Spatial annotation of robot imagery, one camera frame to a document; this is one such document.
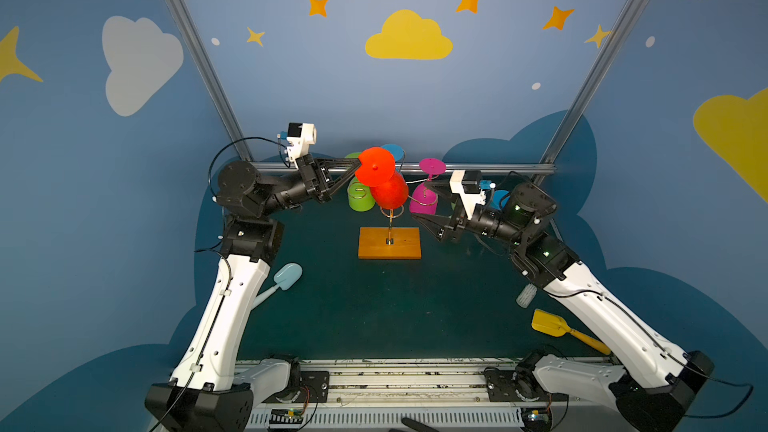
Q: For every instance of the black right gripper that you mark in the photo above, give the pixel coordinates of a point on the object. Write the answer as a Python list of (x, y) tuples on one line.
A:
[(454, 228)]

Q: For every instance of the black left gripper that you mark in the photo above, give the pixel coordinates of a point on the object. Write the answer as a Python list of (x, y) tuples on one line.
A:
[(323, 177)]

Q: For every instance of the green wine glass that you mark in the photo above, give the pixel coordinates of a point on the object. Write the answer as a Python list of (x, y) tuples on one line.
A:
[(359, 196)]

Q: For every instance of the red wine glass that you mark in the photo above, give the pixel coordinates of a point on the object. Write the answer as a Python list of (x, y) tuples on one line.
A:
[(378, 172)]

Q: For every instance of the blue wine glass front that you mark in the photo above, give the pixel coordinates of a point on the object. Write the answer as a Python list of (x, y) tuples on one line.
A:
[(499, 199)]

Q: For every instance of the blue wine glass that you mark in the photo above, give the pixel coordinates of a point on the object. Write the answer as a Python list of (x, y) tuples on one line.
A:
[(499, 199), (397, 152)]

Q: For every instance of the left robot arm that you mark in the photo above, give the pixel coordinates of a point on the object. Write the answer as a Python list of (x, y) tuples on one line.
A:
[(203, 392)]

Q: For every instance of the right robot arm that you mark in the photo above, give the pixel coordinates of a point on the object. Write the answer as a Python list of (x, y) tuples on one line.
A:
[(654, 382)]

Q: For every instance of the magenta wine glass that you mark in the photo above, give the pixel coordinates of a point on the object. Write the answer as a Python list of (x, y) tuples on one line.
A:
[(423, 200)]

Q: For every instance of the blue wine glass rear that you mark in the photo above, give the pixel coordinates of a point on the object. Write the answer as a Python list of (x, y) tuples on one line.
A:
[(397, 152)]

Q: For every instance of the wooden rack base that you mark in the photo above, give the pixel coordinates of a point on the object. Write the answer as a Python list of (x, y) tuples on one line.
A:
[(384, 243)]

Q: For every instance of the light blue spatula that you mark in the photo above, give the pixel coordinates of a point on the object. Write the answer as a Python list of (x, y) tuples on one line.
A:
[(284, 279)]

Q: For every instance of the yellow plastic piece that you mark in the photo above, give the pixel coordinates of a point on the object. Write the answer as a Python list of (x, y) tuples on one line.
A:
[(556, 326)]

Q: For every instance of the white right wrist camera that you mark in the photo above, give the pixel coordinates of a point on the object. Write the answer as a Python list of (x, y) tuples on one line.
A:
[(471, 192)]

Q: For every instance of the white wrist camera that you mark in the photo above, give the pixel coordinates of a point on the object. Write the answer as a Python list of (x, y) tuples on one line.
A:
[(471, 192), (295, 142)]

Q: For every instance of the gold wire glass rack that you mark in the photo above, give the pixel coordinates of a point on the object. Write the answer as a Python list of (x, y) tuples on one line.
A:
[(392, 214)]

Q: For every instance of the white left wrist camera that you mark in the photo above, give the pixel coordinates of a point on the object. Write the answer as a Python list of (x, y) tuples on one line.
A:
[(295, 142)]

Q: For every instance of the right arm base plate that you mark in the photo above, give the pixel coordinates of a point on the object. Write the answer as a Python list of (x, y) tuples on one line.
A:
[(509, 385)]

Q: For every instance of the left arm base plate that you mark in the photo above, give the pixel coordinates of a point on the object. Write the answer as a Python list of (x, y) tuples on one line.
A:
[(312, 387)]

